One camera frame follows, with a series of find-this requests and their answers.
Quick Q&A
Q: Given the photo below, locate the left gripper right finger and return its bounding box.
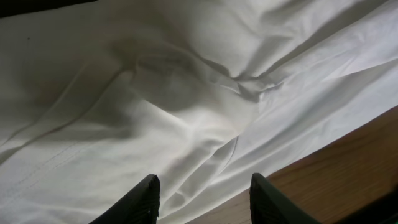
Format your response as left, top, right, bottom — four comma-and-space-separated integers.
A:
249, 173, 320, 224

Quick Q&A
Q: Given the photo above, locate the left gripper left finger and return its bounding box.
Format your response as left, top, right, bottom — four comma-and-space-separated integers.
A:
90, 174, 160, 224

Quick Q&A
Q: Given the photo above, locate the white t-shirt with logo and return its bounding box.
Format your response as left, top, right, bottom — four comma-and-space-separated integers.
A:
1, 0, 397, 223

